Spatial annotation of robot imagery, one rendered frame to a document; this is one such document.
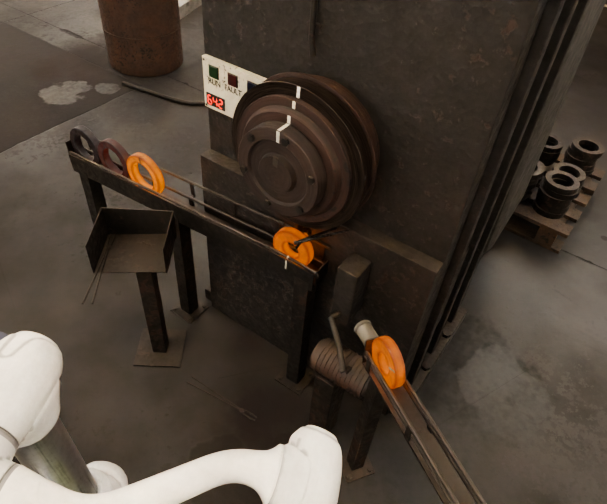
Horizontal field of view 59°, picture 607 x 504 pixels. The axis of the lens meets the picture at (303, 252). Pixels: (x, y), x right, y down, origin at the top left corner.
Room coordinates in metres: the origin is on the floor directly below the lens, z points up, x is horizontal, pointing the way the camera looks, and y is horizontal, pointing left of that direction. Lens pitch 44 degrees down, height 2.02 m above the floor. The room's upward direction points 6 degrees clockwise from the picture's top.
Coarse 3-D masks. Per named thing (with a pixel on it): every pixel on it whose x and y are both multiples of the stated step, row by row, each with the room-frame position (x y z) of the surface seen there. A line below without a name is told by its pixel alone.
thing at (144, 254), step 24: (120, 216) 1.46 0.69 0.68; (144, 216) 1.47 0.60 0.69; (168, 216) 1.47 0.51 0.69; (96, 240) 1.35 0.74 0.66; (120, 240) 1.43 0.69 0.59; (144, 240) 1.43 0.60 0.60; (168, 240) 1.35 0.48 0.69; (96, 264) 1.29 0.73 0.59; (120, 264) 1.30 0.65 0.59; (144, 264) 1.31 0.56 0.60; (168, 264) 1.31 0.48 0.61; (144, 288) 1.34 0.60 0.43; (144, 312) 1.34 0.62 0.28; (144, 336) 1.41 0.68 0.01; (168, 336) 1.43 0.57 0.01; (144, 360) 1.29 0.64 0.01; (168, 360) 1.30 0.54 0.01
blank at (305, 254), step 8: (280, 232) 1.34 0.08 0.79; (288, 232) 1.32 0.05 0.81; (296, 232) 1.33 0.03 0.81; (280, 240) 1.34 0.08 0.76; (288, 240) 1.32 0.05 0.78; (296, 240) 1.31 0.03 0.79; (280, 248) 1.34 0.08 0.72; (288, 248) 1.35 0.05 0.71; (304, 248) 1.29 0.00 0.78; (312, 248) 1.30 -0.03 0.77; (296, 256) 1.31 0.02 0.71; (304, 256) 1.29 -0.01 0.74; (312, 256) 1.30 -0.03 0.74
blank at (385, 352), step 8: (384, 336) 0.97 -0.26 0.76; (376, 344) 0.96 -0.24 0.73; (384, 344) 0.93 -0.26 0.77; (392, 344) 0.93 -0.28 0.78; (376, 352) 0.95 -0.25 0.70; (384, 352) 0.92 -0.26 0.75; (392, 352) 0.90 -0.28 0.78; (400, 352) 0.90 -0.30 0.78; (376, 360) 0.94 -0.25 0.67; (384, 360) 0.94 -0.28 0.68; (392, 360) 0.88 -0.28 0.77; (400, 360) 0.88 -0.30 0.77; (384, 368) 0.92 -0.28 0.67; (392, 368) 0.87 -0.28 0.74; (400, 368) 0.87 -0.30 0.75; (384, 376) 0.89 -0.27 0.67; (392, 376) 0.86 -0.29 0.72; (400, 376) 0.85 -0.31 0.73; (392, 384) 0.85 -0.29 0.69; (400, 384) 0.85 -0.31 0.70
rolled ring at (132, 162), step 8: (128, 160) 1.72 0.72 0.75; (136, 160) 1.70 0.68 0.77; (144, 160) 1.68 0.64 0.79; (152, 160) 1.69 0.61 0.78; (128, 168) 1.73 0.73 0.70; (136, 168) 1.74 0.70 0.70; (152, 168) 1.66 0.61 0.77; (136, 176) 1.72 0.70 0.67; (152, 176) 1.66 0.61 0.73; (160, 176) 1.66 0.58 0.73; (144, 184) 1.71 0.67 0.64; (160, 184) 1.65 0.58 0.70; (160, 192) 1.66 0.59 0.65
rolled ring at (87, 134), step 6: (78, 126) 1.91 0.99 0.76; (84, 126) 1.91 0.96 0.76; (72, 132) 1.91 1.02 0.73; (78, 132) 1.89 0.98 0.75; (84, 132) 1.87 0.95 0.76; (90, 132) 1.88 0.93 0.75; (72, 138) 1.92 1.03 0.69; (78, 138) 1.93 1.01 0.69; (84, 138) 1.87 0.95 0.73; (90, 138) 1.85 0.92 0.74; (96, 138) 1.87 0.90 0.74; (72, 144) 1.92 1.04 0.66; (78, 144) 1.92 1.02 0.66; (90, 144) 1.85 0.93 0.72; (96, 144) 1.85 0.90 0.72; (78, 150) 1.91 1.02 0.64; (84, 150) 1.92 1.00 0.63; (96, 150) 1.84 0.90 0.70; (84, 156) 1.90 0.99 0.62; (90, 156) 1.91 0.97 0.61; (96, 156) 1.84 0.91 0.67; (96, 162) 1.84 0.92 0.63
